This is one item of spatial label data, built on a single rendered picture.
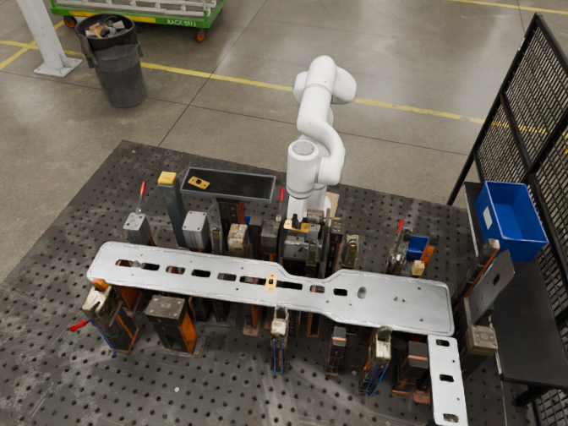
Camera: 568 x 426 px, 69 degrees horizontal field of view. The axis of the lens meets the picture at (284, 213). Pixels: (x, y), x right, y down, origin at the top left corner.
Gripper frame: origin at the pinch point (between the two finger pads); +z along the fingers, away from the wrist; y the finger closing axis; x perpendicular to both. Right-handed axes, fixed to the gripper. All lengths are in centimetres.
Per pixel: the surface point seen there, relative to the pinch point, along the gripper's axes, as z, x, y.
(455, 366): 29, 60, 23
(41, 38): 103, -314, -243
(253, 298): 30.5, -11.4, 15.6
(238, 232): 23.0, -24.0, -7.0
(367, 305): 29.7, 29.6, 7.7
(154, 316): 29, -42, 32
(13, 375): 62, -98, 56
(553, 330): 25, 92, 3
